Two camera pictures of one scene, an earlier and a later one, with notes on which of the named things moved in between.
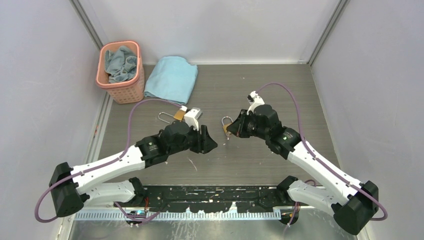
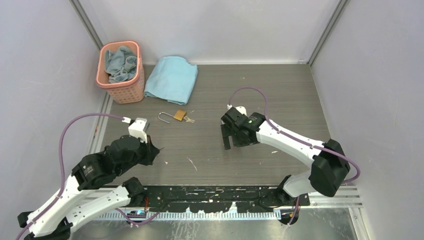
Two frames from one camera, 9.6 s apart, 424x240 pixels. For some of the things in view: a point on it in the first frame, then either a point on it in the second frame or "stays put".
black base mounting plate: [215, 198] stays put
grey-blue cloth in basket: [121, 64] stays put
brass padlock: [178, 115] stays put
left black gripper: [203, 139] → [152, 151]
